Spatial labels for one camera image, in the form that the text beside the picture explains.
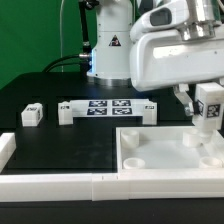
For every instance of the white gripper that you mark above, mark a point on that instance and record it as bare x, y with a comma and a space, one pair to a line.
177, 42

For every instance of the white square table top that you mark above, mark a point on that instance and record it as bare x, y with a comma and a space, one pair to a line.
167, 148

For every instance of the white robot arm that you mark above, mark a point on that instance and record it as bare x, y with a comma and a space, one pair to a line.
110, 58

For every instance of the white fiducial marker sheet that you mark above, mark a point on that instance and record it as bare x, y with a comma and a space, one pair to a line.
108, 107

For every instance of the white front obstacle wall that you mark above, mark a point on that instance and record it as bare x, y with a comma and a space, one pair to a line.
124, 186

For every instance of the white obstacle wall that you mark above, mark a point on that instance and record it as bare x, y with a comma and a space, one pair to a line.
7, 148
124, 186

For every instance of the white left obstacle wall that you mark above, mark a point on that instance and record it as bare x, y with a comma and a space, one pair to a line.
7, 148

